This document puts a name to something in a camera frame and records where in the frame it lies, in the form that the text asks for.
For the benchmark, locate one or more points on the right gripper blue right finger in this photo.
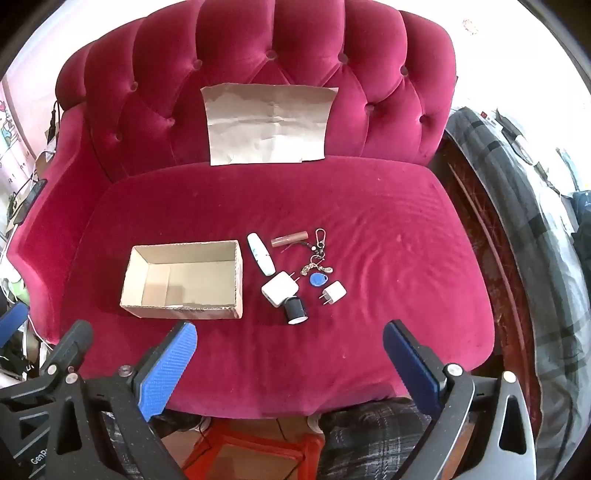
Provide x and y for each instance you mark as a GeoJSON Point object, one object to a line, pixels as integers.
{"type": "Point", "coordinates": [418, 366]}

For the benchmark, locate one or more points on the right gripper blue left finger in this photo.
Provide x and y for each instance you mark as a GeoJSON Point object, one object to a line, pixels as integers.
{"type": "Point", "coordinates": [160, 370]}

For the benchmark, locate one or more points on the cardboard box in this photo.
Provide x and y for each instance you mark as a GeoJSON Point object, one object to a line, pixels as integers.
{"type": "Point", "coordinates": [185, 281]}

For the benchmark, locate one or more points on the small white plug adapter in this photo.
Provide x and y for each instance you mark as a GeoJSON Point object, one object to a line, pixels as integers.
{"type": "Point", "coordinates": [333, 293]}

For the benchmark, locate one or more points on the black tape roll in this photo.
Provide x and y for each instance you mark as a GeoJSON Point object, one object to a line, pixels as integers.
{"type": "Point", "coordinates": [295, 311]}

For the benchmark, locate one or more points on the large white charger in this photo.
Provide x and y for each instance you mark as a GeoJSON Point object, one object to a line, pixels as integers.
{"type": "Point", "coordinates": [278, 289]}

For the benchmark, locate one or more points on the metal keychain with charms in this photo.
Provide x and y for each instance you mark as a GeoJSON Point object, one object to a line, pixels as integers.
{"type": "Point", "coordinates": [318, 250]}

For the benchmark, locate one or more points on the brown lipstick tube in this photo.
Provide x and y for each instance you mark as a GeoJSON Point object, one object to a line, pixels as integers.
{"type": "Point", "coordinates": [289, 239]}

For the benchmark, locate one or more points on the red plastic stool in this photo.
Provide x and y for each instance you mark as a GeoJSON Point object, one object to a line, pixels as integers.
{"type": "Point", "coordinates": [304, 453]}

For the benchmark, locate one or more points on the blue key fob tag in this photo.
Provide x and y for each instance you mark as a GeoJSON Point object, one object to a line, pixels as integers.
{"type": "Point", "coordinates": [318, 279]}

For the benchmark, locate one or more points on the white oval remote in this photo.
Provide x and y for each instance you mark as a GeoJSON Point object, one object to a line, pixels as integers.
{"type": "Point", "coordinates": [261, 255]}

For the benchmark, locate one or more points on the grey plaid blanket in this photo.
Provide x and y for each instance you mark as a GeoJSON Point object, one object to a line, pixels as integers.
{"type": "Point", "coordinates": [540, 237]}

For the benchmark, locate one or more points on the red velvet tufted sofa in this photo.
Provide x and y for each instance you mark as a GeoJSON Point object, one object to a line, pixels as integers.
{"type": "Point", "coordinates": [132, 168]}

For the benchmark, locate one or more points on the brown kraft paper sheet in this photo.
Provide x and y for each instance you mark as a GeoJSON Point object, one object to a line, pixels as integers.
{"type": "Point", "coordinates": [266, 124]}

